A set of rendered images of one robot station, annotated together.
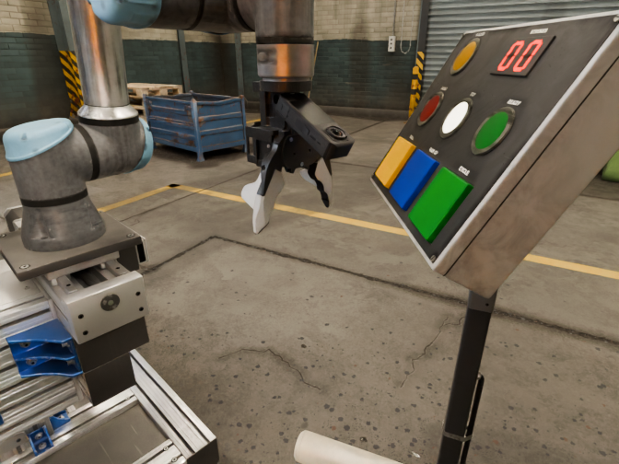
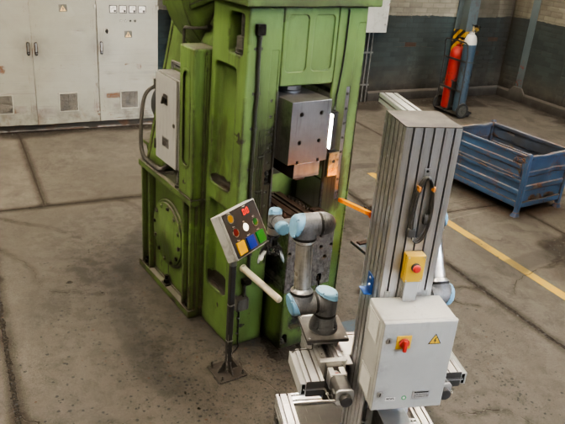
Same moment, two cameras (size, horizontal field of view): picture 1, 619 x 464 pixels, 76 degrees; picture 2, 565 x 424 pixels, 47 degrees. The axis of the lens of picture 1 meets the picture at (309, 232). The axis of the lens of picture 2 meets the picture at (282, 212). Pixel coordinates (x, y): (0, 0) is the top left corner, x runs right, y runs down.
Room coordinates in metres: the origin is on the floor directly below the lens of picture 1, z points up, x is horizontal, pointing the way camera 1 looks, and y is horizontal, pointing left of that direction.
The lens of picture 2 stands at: (3.31, 1.84, 2.73)
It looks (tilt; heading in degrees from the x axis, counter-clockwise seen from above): 24 degrees down; 213
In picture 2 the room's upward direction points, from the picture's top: 5 degrees clockwise
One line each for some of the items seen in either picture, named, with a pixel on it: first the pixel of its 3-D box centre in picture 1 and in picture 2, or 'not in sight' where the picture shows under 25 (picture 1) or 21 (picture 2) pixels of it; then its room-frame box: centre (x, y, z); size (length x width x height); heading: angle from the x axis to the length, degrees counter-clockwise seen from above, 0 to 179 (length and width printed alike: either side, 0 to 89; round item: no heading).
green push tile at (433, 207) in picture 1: (440, 204); (260, 235); (0.43, -0.15, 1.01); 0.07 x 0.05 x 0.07; 3
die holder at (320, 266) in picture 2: not in sight; (286, 241); (-0.15, -0.32, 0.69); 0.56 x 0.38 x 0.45; 68
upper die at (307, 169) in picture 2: not in sight; (287, 159); (-0.09, -0.34, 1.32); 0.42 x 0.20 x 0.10; 68
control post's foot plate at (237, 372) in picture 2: not in sight; (227, 365); (0.54, -0.28, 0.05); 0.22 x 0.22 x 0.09; 68
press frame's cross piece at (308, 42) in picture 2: not in sight; (290, 39); (-0.19, -0.46, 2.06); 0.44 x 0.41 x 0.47; 68
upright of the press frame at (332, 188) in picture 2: not in sight; (318, 167); (-0.50, -0.33, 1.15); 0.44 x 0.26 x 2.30; 68
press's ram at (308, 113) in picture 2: not in sight; (296, 122); (-0.13, -0.32, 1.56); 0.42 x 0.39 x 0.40; 68
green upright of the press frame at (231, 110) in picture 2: not in sight; (237, 181); (0.12, -0.58, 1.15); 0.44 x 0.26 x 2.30; 68
